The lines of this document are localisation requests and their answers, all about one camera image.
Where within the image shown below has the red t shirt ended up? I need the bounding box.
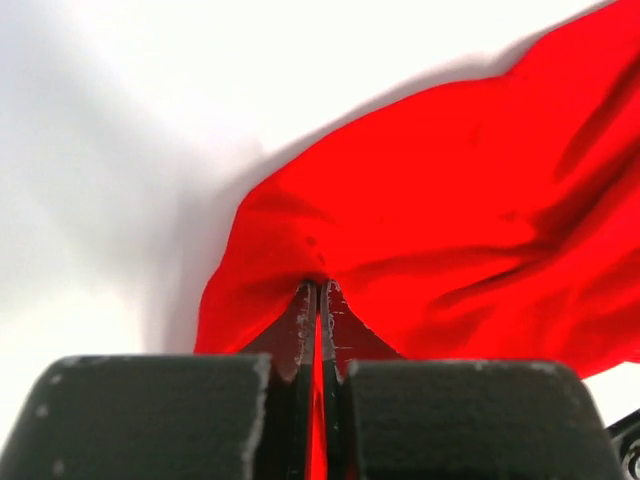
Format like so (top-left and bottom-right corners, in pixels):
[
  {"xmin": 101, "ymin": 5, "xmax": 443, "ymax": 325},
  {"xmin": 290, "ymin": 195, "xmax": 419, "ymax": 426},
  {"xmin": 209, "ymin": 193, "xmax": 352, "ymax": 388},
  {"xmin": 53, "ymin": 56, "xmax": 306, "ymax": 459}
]
[{"xmin": 195, "ymin": 1, "xmax": 639, "ymax": 479}]

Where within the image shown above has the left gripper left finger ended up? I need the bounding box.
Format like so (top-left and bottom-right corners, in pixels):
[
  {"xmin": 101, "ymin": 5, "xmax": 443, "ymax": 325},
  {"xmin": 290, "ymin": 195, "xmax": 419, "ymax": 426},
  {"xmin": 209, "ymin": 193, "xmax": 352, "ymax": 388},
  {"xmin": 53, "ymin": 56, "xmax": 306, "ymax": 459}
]
[{"xmin": 1, "ymin": 282, "xmax": 317, "ymax": 480}]

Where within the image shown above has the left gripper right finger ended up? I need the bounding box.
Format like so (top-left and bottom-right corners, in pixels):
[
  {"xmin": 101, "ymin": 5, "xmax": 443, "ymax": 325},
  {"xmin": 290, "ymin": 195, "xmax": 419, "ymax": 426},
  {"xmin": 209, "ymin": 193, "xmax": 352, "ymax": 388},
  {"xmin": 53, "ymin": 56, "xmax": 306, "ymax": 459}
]
[{"xmin": 319, "ymin": 281, "xmax": 623, "ymax": 479}]

